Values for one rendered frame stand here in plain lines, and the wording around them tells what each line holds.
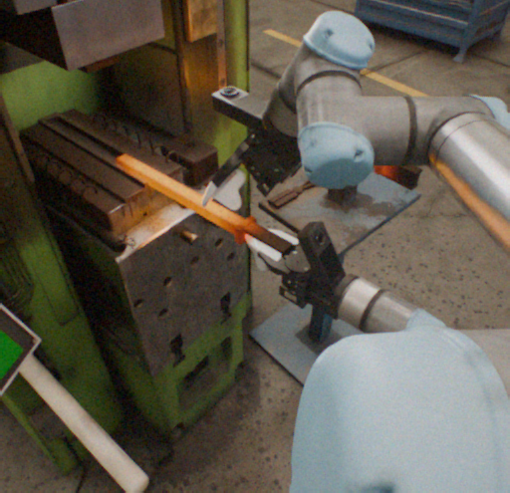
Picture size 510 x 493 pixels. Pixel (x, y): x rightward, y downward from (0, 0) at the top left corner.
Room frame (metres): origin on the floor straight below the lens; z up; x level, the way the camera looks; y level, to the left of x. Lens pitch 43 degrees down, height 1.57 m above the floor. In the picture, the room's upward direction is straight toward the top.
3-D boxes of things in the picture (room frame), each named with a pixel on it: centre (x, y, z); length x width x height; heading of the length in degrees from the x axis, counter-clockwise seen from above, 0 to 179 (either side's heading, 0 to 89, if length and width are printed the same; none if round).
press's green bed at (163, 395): (0.96, 0.36, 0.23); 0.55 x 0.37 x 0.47; 49
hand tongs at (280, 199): (1.24, -0.28, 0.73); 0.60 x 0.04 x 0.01; 131
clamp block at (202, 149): (0.95, 0.15, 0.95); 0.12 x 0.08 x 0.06; 49
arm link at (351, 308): (0.48, -0.17, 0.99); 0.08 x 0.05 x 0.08; 139
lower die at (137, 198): (0.92, 0.38, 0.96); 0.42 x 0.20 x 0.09; 49
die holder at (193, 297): (0.96, 0.36, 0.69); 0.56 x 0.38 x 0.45; 49
